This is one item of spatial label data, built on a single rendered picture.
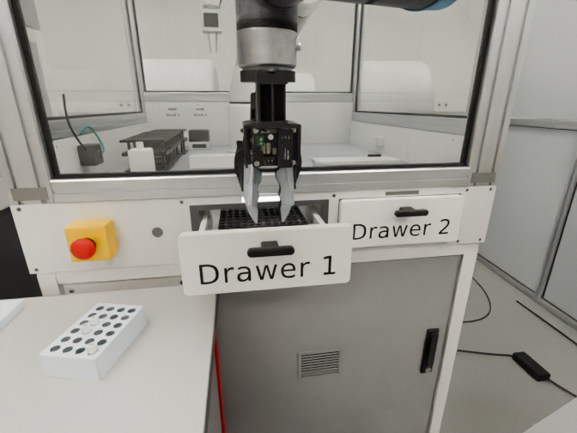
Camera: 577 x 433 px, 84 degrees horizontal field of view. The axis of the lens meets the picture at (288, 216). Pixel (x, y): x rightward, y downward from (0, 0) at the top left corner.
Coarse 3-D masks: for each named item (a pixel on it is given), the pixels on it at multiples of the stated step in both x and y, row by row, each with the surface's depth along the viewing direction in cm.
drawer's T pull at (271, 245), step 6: (264, 246) 51; (270, 246) 51; (276, 246) 51; (282, 246) 51; (288, 246) 51; (252, 252) 49; (258, 252) 49; (264, 252) 50; (270, 252) 50; (276, 252) 50; (282, 252) 50; (288, 252) 50; (294, 252) 50
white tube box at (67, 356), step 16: (96, 304) 55; (112, 304) 55; (80, 320) 51; (112, 320) 51; (128, 320) 51; (144, 320) 55; (64, 336) 48; (80, 336) 48; (96, 336) 48; (112, 336) 48; (128, 336) 51; (48, 352) 44; (64, 352) 45; (80, 352) 46; (112, 352) 47; (48, 368) 45; (64, 368) 44; (80, 368) 44; (96, 368) 44
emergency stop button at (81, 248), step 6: (78, 240) 57; (84, 240) 57; (72, 246) 57; (78, 246) 57; (84, 246) 57; (90, 246) 58; (72, 252) 57; (78, 252) 57; (84, 252) 57; (90, 252) 58; (78, 258) 58; (84, 258) 58
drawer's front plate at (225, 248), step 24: (192, 240) 51; (216, 240) 51; (240, 240) 52; (264, 240) 53; (288, 240) 53; (312, 240) 54; (336, 240) 55; (192, 264) 52; (216, 264) 53; (240, 264) 54; (264, 264) 54; (312, 264) 56; (336, 264) 56; (192, 288) 54; (216, 288) 54; (240, 288) 55; (264, 288) 56
